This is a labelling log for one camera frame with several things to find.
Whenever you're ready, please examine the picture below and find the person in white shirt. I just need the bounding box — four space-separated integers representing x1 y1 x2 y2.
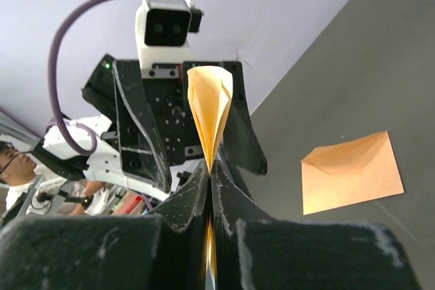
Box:
1 141 105 215

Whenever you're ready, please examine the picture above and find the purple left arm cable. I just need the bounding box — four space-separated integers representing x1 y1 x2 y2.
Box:
0 0 160 209

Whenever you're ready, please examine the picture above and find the cream paper letter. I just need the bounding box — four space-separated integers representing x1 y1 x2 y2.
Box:
187 66 233 172

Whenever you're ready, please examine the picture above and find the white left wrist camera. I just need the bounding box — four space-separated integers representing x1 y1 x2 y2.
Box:
135 0 203 79

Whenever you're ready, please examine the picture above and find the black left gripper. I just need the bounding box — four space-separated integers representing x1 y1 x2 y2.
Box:
82 54 267 192

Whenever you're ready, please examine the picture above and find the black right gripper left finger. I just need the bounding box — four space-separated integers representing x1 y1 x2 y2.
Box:
1 162 209 289

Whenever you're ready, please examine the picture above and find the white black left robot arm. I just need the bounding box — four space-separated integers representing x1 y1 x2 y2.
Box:
32 55 267 201

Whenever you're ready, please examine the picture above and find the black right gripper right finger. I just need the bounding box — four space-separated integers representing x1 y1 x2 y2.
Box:
211 162 419 289

